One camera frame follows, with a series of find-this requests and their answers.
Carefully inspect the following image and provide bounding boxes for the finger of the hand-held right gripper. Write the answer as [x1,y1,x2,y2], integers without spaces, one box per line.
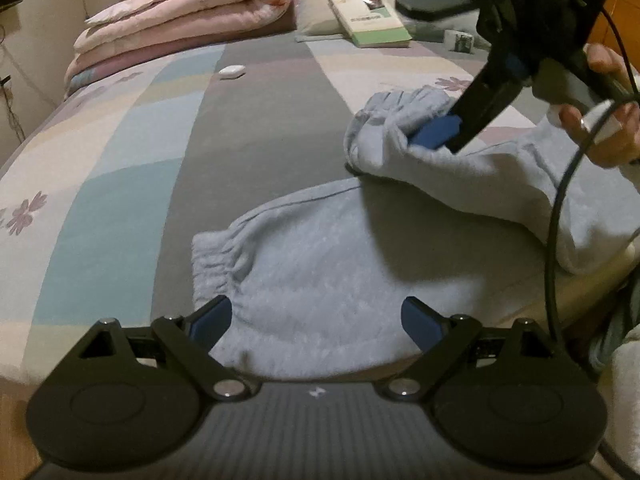
[407,47,532,156]

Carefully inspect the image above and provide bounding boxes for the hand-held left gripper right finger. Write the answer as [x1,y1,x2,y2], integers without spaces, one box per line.
[382,296,556,403]

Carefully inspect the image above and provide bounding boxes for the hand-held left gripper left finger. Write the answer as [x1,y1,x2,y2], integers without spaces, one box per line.
[80,295,251,403]

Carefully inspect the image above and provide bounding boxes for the light blue sweatpants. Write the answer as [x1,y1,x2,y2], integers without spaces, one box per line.
[192,87,640,381]

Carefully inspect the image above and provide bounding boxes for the person's right hand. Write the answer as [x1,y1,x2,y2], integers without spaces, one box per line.
[547,42,640,168]

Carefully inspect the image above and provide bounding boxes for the wooden headboard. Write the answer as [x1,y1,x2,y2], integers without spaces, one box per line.
[565,0,640,71]

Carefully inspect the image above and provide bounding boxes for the green and white book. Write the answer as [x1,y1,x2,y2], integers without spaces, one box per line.
[328,0,413,50]

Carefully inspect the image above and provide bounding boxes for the bed with patchwork sheet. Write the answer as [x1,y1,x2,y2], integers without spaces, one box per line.
[0,35,640,401]

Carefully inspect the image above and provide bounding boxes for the large striped pillow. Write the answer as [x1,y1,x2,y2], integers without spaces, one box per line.
[295,0,481,43]

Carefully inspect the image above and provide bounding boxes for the person's white fleece top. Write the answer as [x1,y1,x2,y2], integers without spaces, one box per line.
[607,322,640,466]

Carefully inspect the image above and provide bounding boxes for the pink folded quilt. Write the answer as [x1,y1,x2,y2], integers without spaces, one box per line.
[65,0,296,98]

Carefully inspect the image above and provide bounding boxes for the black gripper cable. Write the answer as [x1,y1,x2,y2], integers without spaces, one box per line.
[545,0,640,480]

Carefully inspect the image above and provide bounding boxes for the dangling television cables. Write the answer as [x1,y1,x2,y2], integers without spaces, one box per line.
[0,25,26,141]

